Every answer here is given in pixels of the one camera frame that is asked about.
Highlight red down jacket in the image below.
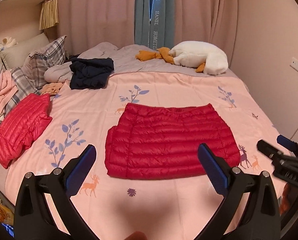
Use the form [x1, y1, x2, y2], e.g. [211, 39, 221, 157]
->
[105, 103, 240, 180]

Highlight pink clothes pile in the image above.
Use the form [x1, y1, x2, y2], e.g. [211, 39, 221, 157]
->
[0, 63, 18, 117]

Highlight snack bags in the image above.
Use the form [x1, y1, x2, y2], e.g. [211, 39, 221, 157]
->
[0, 200, 14, 237]

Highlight pink deer print duvet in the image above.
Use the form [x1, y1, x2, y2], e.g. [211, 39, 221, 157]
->
[4, 70, 278, 239]

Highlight pink-red folded down jacket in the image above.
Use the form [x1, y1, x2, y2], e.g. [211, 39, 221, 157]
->
[0, 93, 52, 168]

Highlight white goose plush toy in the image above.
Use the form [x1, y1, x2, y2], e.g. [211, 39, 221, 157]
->
[135, 41, 229, 75]

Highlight orange small cloth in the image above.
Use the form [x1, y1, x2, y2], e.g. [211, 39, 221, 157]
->
[40, 82, 64, 96]

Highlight plaid pillow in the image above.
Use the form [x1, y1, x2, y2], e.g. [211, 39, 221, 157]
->
[0, 35, 66, 124]

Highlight grey folded blanket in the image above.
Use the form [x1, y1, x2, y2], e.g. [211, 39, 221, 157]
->
[44, 61, 73, 83]

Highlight navy blue garment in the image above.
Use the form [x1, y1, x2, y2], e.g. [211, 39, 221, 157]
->
[69, 58, 114, 89]

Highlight beige headboard cushion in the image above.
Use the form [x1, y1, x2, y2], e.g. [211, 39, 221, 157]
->
[0, 33, 49, 69]

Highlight small plush toys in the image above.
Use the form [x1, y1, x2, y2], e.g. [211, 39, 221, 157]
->
[0, 37, 18, 52]

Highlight blue-grey curtain panel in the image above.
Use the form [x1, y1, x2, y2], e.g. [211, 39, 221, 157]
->
[134, 0, 175, 49]

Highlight pink curtain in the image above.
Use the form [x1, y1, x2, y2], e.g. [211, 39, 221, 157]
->
[57, 0, 238, 57]

